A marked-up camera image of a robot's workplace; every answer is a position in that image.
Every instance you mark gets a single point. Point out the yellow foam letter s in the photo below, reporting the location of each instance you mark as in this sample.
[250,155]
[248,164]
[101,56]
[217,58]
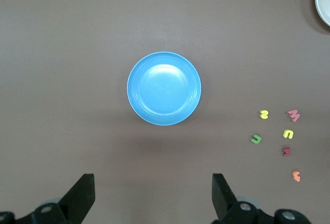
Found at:
[264,117]

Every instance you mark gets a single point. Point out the maroon foam letter z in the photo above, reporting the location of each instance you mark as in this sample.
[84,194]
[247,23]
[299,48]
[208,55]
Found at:
[286,152]

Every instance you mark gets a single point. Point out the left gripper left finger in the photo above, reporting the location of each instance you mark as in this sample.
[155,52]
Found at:
[77,203]

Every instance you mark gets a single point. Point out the yellow foam letter u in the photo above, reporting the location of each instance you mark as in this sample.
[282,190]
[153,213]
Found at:
[285,134]

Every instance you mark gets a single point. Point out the green foam letter n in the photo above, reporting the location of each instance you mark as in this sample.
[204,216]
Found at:
[253,139]

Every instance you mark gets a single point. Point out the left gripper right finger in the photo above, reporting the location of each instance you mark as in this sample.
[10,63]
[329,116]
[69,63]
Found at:
[224,203]

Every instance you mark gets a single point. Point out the brown table cover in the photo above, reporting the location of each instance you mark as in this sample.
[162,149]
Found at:
[77,53]

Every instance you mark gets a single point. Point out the blue plate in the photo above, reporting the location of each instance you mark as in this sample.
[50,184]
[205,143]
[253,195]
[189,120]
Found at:
[163,89]

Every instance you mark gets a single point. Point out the orange foam letter j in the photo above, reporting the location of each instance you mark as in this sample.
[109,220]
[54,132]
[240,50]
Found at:
[296,175]

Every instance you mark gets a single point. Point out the pink foam letter w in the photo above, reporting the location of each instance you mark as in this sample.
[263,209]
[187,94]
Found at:
[294,116]

